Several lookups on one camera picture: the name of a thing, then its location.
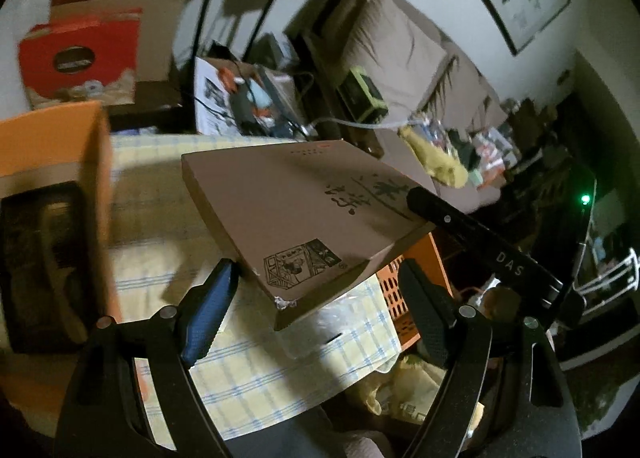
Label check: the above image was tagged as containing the clear plastic bead box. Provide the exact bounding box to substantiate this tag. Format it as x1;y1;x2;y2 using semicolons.
295;283;401;379

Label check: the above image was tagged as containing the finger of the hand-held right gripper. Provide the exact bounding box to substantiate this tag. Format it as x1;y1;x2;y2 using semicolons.
406;187;566;306

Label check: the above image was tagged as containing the brown printed box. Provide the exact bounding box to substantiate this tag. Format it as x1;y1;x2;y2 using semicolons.
181;140;437;331

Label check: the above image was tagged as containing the person's leg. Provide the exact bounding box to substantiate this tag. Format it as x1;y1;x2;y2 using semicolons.
300;403;416;458

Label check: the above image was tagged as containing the yellowish plastic bag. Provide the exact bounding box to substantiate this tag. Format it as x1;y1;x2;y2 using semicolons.
350;353;486;426

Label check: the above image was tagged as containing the pile of colourful bags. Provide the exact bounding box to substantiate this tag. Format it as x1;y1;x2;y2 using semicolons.
470;103;541;189

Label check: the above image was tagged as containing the yellow plush toy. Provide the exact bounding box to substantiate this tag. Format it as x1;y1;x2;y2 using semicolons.
399;125;468;189

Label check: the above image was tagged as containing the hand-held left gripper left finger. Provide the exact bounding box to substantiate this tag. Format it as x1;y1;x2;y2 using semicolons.
54;258;241;458

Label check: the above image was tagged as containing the yellow checked tablecloth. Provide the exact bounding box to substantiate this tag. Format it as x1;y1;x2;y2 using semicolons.
102;134;401;441

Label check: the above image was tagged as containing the orange cardboard box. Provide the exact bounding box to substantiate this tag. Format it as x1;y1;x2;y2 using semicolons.
0;100;121;354

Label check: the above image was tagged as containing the large brown cardboard box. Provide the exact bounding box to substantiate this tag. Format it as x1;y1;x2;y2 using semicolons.
50;0;186;84

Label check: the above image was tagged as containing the black velvet-lined tray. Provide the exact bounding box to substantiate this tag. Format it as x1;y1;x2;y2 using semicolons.
0;182;96;354

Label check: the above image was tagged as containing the white box with glasses picture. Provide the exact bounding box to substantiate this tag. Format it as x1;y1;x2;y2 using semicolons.
194;57;241;136

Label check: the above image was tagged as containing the light blue pouch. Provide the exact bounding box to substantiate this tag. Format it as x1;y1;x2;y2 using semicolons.
247;78;272;110

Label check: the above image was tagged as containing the brown sofa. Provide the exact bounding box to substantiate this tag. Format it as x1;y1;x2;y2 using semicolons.
285;0;551;219

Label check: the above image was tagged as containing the white curtain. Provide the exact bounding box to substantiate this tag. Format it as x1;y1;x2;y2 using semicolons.
0;0;56;124

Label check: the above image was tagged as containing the white wire rack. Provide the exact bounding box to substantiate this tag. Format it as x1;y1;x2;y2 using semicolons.
575;245;640;311

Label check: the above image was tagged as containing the orange plastic basket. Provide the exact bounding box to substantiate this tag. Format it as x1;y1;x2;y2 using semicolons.
372;233;453;359

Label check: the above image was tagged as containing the green portable radio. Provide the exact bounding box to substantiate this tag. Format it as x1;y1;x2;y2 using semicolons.
336;67;388;123

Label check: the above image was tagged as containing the small beige cushion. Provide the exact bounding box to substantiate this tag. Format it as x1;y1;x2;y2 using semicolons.
480;88;507;125

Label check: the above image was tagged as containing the large beige cushion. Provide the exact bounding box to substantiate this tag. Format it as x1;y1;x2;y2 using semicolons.
345;0;448;121

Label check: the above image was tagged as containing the medium beige cushion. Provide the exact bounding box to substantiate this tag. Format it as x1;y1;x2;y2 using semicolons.
435;55;493;124

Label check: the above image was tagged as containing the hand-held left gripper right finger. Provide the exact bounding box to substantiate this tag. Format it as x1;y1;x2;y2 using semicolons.
397;258;583;458

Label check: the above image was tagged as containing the white cable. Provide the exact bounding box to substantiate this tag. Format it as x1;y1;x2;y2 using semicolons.
310;115;416;132

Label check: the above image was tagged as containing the red gift box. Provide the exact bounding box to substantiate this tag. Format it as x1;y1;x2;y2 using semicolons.
19;8;143;106

